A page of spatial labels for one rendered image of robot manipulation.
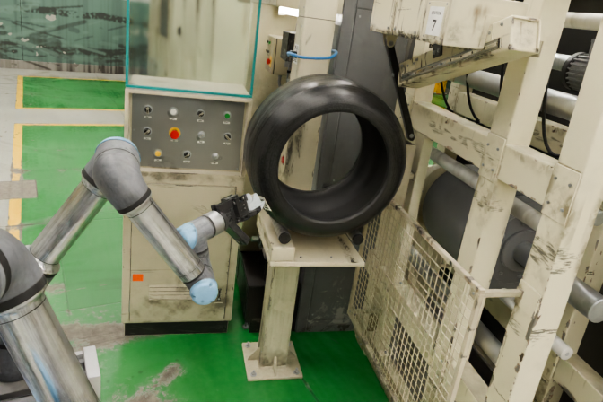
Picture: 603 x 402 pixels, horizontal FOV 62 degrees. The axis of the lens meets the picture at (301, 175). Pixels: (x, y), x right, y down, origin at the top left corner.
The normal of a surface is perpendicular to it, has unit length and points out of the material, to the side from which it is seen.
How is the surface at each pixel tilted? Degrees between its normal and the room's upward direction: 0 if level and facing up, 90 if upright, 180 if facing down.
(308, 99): 49
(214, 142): 90
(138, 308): 90
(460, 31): 90
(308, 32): 90
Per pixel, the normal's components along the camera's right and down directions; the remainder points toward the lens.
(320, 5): 0.22, 0.34
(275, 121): -0.40, -0.19
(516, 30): 0.25, 0.04
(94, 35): 0.46, 0.34
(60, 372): 0.72, 0.04
